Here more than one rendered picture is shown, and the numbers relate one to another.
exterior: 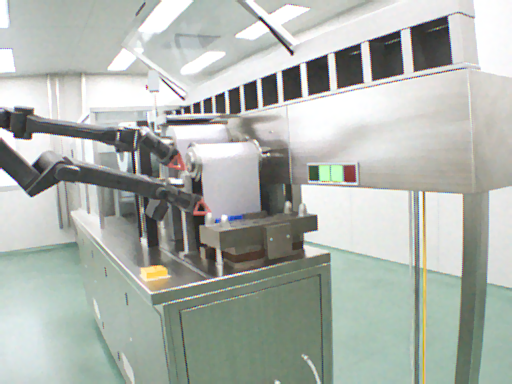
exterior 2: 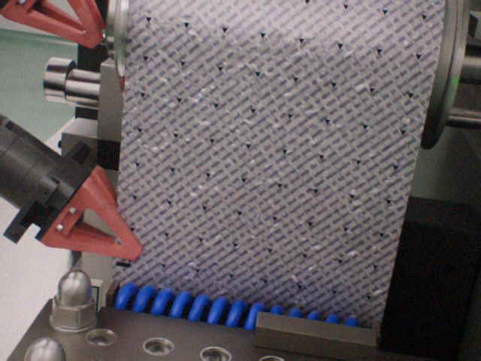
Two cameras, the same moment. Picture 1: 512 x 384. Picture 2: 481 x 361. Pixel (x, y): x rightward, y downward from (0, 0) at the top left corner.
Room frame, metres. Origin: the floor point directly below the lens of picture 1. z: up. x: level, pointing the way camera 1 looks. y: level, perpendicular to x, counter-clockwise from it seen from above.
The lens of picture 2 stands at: (1.00, -0.23, 1.36)
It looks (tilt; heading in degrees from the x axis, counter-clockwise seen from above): 21 degrees down; 33
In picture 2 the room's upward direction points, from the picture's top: 7 degrees clockwise
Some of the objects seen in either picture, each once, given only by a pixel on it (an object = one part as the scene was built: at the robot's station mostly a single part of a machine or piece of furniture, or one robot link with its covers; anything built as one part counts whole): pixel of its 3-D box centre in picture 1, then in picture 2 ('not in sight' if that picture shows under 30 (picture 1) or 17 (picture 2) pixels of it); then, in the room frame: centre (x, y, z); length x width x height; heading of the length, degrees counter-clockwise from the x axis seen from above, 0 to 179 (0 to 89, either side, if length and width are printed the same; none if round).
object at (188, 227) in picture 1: (184, 215); (93, 210); (1.50, 0.26, 1.05); 0.06 x 0.05 x 0.31; 120
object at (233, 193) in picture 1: (232, 197); (256, 220); (1.50, 0.08, 1.11); 0.23 x 0.01 x 0.18; 120
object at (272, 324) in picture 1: (156, 298); not in sight; (2.33, 0.64, 0.43); 2.52 x 0.64 x 0.86; 30
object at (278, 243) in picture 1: (278, 241); not in sight; (1.34, -0.08, 0.96); 0.10 x 0.03 x 0.11; 120
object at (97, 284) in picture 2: not in sight; (87, 295); (1.39, 0.16, 1.04); 0.02 x 0.01 x 0.02; 120
